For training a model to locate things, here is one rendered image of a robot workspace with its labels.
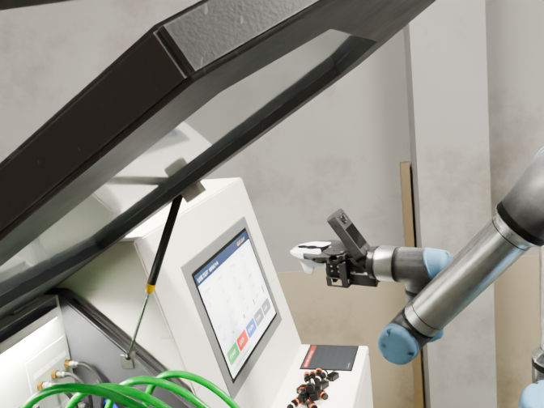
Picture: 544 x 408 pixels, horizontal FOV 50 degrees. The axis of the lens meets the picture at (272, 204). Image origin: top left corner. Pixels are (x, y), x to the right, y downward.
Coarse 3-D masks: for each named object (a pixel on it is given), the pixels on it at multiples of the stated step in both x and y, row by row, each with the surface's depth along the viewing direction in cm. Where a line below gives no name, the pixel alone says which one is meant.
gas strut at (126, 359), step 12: (180, 204) 114; (168, 216) 114; (168, 228) 115; (168, 240) 116; (156, 252) 117; (156, 264) 117; (156, 276) 118; (144, 300) 120; (132, 348) 123; (132, 360) 123
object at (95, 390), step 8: (64, 384) 90; (72, 384) 89; (80, 384) 89; (40, 392) 91; (48, 392) 90; (56, 392) 90; (64, 392) 89; (72, 392) 89; (80, 392) 88; (88, 392) 88; (96, 392) 87; (104, 392) 87; (112, 392) 87; (32, 400) 91; (112, 400) 87; (120, 400) 87; (128, 400) 87
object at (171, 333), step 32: (224, 192) 171; (160, 224) 134; (192, 224) 147; (224, 224) 165; (256, 224) 187; (128, 256) 123; (192, 256) 142; (96, 288) 127; (128, 288) 124; (160, 288) 125; (128, 320) 126; (160, 320) 124; (192, 320) 134; (288, 320) 190; (160, 352) 126; (192, 352) 130; (288, 352) 182; (192, 384) 126; (224, 384) 139; (256, 384) 155
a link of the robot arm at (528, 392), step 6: (534, 384) 104; (540, 384) 104; (528, 390) 103; (534, 390) 103; (540, 390) 102; (522, 396) 102; (528, 396) 102; (534, 396) 101; (540, 396) 101; (522, 402) 101; (528, 402) 100; (534, 402) 100; (540, 402) 100
